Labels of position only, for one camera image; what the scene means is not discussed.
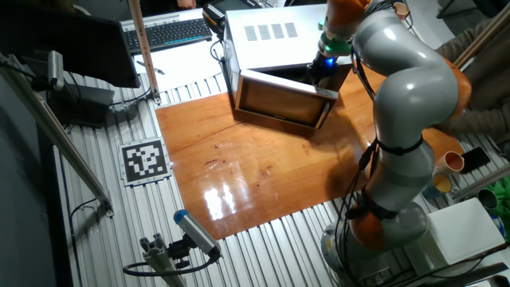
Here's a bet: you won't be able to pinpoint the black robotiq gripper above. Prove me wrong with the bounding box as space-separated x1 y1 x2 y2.
305 54 340 89

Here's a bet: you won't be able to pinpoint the silver microwave oven body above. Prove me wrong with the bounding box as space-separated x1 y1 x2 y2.
222 3 354 95

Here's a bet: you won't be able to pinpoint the pink cup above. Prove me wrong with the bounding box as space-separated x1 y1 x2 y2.
392 1 411 22

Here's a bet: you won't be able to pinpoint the black and orange teach pendant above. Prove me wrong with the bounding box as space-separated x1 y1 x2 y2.
202 0 265 35

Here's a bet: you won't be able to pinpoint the white paper sheets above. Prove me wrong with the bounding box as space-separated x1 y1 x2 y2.
133 38 224 93

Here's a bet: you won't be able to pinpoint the cream cup with orange inside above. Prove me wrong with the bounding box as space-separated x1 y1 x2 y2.
435 150 465 177

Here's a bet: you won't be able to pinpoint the black computer keyboard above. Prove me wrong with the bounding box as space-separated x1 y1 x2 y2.
120 16 214 56

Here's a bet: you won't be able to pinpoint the blue cup with yellow inside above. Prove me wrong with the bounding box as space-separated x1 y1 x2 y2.
422 172 453 200

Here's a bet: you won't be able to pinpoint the slanted wooden bar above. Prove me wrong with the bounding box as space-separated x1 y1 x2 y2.
453 2 510 69

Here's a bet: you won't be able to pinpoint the person in grey jacket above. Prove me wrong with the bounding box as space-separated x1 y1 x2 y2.
434 15 510 139

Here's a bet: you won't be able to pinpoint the black pen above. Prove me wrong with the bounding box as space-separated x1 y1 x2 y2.
135 59 167 76

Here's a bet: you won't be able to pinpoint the black smartphone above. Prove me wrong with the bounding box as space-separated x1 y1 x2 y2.
460 147 492 175

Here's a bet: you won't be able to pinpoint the black and white marker plate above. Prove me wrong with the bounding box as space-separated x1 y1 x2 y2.
118 136 174 188

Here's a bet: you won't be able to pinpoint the green cup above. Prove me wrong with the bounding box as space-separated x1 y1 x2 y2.
477 187 500 213

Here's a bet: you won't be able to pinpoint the white box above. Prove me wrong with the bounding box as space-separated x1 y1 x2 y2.
417 197 507 267

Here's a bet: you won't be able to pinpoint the green cloth object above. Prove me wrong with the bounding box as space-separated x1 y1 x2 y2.
487 174 510 241

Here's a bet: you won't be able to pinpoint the black flat box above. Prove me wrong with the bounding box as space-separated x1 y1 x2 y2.
46 81 116 129

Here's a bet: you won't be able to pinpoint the black computer monitor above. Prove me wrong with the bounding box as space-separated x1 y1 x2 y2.
0 2 141 89

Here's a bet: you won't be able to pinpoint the grey webcam on beam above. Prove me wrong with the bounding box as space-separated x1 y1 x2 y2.
46 49 65 92

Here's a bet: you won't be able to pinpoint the black microwave power cable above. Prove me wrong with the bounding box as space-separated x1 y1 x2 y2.
209 39 226 65

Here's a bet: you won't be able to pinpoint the black cable bundle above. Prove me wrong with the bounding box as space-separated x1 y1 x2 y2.
332 0 419 287

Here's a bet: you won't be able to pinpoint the upright wooden post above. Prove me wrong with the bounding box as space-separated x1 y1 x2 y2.
127 0 163 105

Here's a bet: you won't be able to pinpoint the short aluminium frame beam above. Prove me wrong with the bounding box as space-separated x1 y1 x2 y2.
451 163 510 201

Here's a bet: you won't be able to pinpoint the silver camera with blue end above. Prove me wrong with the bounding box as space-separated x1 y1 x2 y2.
172 208 223 261

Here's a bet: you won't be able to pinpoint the grey aluminium camera bracket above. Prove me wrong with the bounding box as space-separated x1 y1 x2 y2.
139 232 189 287

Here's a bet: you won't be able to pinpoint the black camera cable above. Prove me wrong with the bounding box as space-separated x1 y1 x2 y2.
122 254 218 277

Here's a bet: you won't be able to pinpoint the long aluminium frame beam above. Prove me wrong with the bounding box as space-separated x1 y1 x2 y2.
0 51 116 218

